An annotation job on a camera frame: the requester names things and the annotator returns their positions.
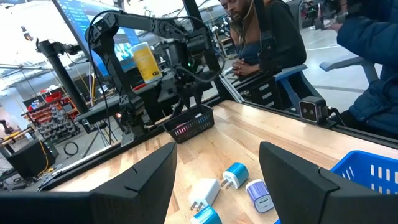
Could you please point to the blue plastic basket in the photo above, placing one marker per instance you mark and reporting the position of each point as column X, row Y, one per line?
column 357, row 168

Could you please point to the person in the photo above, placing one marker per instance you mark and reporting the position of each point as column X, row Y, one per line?
column 280, row 40
column 373, row 77

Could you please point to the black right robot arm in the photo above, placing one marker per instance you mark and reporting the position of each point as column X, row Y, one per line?
column 140, row 23

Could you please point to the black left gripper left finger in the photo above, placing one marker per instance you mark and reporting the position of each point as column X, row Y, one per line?
column 146, row 186

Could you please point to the purple white USB charger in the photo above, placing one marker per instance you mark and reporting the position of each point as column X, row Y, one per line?
column 258, row 193

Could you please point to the grey equipment cart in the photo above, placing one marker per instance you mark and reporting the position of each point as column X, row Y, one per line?
column 99, row 110

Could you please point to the parts shelf red bins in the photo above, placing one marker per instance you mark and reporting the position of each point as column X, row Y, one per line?
column 51, row 119

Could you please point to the black drawer cabinet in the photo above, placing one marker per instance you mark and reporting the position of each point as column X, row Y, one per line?
column 264, row 93

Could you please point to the black plastic basket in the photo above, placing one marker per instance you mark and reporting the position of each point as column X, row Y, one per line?
column 192, row 127

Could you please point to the blue white USB charger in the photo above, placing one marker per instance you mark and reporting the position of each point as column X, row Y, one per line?
column 208, row 217
column 237, row 172

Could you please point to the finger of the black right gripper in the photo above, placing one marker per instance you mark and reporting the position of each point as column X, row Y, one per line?
column 198, row 98
column 181, row 104

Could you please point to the small black stereo camera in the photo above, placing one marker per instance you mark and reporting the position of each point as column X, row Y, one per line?
column 312, row 109

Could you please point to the black pole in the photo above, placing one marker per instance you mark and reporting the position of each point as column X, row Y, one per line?
column 63, row 77

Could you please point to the black equipment box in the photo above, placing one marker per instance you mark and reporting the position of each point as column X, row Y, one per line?
column 31, row 160

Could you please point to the red white USB charger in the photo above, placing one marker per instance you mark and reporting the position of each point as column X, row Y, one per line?
column 182, row 127

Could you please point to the blue office chair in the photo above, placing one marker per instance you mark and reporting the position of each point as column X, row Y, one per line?
column 290, row 72

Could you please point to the white aluminium rail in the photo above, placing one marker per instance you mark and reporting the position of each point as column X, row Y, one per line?
column 233, row 90

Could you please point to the yellow wipes canister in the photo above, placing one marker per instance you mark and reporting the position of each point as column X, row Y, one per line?
column 146, row 62

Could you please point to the monitor with blue screen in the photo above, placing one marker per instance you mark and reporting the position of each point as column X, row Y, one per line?
column 77, row 18

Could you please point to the grey office chair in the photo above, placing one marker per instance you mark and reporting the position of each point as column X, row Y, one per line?
column 348, row 63

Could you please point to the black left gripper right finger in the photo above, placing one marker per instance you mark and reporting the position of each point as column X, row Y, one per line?
column 298, row 189

